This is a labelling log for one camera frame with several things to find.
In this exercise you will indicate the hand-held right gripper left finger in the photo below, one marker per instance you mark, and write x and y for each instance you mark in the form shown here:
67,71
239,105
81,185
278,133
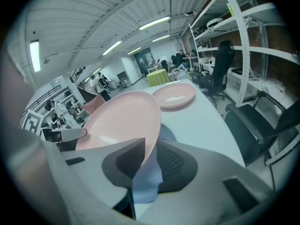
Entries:
93,172

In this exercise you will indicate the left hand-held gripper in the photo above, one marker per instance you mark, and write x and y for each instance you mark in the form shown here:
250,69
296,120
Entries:
31,123

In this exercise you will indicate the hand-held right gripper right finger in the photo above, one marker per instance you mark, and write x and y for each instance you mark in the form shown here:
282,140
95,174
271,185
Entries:
211,184

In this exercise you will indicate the large pink plate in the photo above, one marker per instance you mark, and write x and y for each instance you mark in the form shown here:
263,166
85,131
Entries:
124,118

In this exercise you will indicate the small pink plate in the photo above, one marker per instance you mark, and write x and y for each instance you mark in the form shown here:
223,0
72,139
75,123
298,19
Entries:
174,96

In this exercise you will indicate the person's left forearm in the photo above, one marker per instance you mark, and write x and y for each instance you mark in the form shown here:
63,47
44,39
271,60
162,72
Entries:
21,137

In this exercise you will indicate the pink chair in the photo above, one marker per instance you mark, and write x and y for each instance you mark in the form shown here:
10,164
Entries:
93,104

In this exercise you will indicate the black stair railing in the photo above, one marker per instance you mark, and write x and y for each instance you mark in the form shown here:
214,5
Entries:
78,73

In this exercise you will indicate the black armrest visitor chair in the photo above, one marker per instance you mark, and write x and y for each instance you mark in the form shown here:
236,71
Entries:
250,125

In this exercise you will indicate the long ceiling light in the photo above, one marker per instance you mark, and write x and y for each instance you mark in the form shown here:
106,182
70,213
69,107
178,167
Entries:
160,38
112,47
153,23
35,55
134,50

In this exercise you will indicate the round yellow-green covered table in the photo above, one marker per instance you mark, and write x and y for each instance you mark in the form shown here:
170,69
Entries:
158,78

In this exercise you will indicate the black swivel office chair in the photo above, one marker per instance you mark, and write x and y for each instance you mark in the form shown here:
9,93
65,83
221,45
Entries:
218,76

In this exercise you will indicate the white metal shelving rack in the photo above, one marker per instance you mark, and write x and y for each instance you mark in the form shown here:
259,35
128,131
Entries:
242,43

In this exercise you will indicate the white round device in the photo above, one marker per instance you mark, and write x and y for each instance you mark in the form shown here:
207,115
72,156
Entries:
215,21

